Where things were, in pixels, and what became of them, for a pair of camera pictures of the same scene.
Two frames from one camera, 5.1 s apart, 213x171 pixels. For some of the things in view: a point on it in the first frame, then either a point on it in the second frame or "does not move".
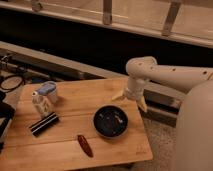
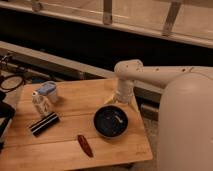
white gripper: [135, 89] -> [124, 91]
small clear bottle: [42, 103] does not move
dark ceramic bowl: [110, 121] does not move
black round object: [11, 82] does not move
